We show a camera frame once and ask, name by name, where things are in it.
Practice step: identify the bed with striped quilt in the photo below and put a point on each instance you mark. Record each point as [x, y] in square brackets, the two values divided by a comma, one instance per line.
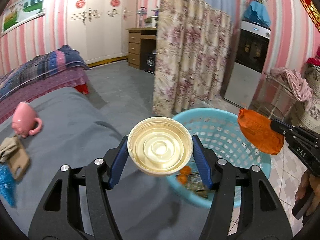
[59, 68]

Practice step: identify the blue plastic bag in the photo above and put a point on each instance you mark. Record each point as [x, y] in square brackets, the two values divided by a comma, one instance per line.
[7, 185]

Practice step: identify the metal rack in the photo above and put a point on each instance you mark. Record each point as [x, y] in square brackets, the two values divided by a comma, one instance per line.
[275, 99]

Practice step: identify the person right hand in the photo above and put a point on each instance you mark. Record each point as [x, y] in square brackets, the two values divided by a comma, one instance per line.
[309, 180]

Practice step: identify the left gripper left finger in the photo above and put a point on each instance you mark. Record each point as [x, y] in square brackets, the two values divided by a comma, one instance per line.
[58, 215]

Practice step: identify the wooden desk with drawers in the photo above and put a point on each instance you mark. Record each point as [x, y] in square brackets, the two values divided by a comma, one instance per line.
[141, 42]

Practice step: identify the framed wedding photo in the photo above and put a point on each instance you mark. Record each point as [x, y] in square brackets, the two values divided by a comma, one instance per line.
[20, 13]

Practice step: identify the black box under desk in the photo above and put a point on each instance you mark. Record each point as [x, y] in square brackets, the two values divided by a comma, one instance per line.
[150, 62]

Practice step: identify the orange bottle cap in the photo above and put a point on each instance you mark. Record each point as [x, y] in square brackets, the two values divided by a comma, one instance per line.
[182, 179]

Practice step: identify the floral curtain right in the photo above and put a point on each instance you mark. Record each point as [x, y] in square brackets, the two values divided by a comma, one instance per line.
[193, 38]

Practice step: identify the orange snack bag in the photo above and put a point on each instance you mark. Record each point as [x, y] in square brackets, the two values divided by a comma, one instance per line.
[256, 128]

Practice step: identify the pink cloth on rack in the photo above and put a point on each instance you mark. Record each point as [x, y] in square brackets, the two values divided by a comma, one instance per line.
[298, 85]

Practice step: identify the blue cloth covered object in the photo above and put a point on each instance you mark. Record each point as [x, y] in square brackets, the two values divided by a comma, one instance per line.
[257, 13]

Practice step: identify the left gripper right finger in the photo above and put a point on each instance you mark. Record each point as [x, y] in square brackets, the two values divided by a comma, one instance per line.
[261, 214]

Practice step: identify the white plastic lid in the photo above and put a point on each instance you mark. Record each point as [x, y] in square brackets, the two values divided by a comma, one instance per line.
[160, 146]

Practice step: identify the pink pig mug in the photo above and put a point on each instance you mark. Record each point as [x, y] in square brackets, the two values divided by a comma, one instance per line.
[25, 121]

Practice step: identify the desk lamp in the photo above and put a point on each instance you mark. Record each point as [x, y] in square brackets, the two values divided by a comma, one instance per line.
[141, 12]

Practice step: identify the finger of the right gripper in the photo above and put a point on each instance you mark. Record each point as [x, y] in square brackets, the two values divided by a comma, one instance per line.
[281, 127]

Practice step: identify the light blue plastic basket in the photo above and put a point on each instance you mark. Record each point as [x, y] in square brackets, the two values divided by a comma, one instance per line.
[219, 131]

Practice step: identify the beige cloth pouch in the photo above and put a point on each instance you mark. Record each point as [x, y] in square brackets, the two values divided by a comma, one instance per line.
[8, 147]

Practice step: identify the white wardrobe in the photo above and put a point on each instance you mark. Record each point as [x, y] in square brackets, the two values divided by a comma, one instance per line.
[98, 29]

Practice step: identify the silver snack wrapper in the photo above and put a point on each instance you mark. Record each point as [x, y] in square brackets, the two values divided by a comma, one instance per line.
[196, 186]

